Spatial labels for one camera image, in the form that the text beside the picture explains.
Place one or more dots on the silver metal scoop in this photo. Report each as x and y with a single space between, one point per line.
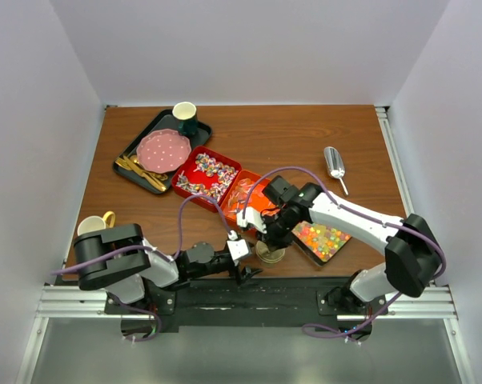
335 166

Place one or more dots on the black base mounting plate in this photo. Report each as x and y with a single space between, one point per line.
260 302

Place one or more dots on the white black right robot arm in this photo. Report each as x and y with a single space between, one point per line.
412 255

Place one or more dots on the pink polka dot plate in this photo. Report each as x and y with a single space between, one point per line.
163 151

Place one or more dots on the yellow mug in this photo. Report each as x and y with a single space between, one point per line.
95 223

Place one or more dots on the clear glass jar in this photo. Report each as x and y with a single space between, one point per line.
272 259

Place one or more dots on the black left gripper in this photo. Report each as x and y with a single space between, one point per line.
241 276

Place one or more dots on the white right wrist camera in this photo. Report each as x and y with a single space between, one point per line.
251 219

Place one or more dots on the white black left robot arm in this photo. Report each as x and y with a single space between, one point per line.
122 262

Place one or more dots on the gold cutlery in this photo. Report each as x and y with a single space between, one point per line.
125 163

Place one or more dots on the aluminium frame rail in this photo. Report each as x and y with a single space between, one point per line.
70 302

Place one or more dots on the dark green mug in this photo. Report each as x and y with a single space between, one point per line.
185 114

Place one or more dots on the orange box of candies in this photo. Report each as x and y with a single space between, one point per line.
237 194

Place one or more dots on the red box of swirl candies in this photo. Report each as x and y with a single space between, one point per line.
206 172

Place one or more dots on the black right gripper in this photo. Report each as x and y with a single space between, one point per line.
274 241

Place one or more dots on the gold jar lid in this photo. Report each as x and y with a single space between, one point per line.
261 248

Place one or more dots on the tin of star candies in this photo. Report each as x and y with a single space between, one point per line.
319 242

